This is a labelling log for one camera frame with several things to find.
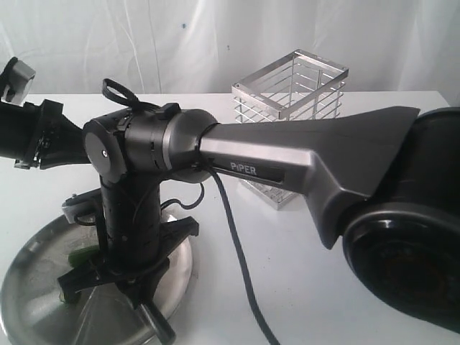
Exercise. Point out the green cucumber piece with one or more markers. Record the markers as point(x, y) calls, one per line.
point(79, 256)

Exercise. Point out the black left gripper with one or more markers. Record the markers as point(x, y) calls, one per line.
point(20, 136)

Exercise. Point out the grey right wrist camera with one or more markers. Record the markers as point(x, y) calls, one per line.
point(81, 205)

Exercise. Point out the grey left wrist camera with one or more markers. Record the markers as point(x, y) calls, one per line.
point(16, 80)

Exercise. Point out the wire metal utensil holder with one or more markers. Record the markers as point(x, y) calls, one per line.
point(298, 86)

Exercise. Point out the round stainless steel plate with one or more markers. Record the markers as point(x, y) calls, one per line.
point(33, 310)

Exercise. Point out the black kitchen knife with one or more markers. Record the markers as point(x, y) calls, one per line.
point(160, 324)

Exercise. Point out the white backdrop curtain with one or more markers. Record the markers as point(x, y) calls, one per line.
point(205, 46)

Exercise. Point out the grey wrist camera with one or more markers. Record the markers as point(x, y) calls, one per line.
point(16, 80)
point(81, 205)

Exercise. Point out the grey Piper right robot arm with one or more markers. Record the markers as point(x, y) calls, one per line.
point(385, 183)

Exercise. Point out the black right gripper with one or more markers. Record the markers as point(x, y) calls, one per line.
point(132, 215)

